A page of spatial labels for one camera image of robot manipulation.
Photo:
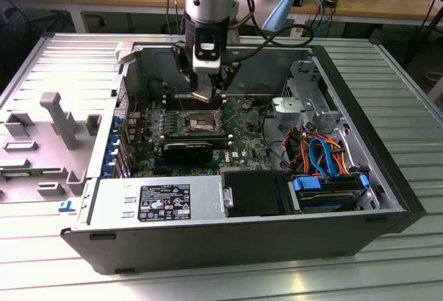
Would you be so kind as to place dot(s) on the black graphics card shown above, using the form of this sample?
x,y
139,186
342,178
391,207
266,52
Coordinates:
x,y
187,154

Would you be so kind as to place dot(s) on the blue disk carrier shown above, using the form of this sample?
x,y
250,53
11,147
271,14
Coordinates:
x,y
306,185

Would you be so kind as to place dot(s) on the silver coin cell battery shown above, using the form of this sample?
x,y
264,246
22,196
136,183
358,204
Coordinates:
x,y
247,104

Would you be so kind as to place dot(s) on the small black box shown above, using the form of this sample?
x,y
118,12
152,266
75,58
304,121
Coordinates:
x,y
330,1

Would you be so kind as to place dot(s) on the grey parts rack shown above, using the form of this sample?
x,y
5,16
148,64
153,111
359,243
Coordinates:
x,y
52,148

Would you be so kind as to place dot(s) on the silver metal latch bracket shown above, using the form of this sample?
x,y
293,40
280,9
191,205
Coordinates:
x,y
228,197

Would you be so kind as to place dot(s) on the green motherboard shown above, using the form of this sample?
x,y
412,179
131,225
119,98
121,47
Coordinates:
x,y
249,131

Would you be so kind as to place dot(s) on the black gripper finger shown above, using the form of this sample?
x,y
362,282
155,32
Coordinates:
x,y
228,74
180,59

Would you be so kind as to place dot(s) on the silver topped CPU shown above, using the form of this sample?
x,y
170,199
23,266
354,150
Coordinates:
x,y
202,93

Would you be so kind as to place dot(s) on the green RAM stick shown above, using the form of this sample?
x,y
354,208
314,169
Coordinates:
x,y
17,173

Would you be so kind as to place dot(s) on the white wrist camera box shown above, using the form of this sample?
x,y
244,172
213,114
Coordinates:
x,y
207,65

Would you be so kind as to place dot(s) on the silver metal drive cage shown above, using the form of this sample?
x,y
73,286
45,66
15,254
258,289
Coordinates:
x,y
304,72

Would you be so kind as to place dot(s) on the blue expansion card clip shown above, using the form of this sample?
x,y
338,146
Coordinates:
x,y
107,170
116,123
111,147

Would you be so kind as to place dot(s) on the silver power supply box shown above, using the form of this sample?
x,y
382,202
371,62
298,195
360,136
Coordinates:
x,y
110,197

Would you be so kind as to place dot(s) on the black and grey PC case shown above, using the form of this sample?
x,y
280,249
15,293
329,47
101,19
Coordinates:
x,y
207,245

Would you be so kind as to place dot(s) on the hard disk drive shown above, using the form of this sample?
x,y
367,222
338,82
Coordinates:
x,y
325,204

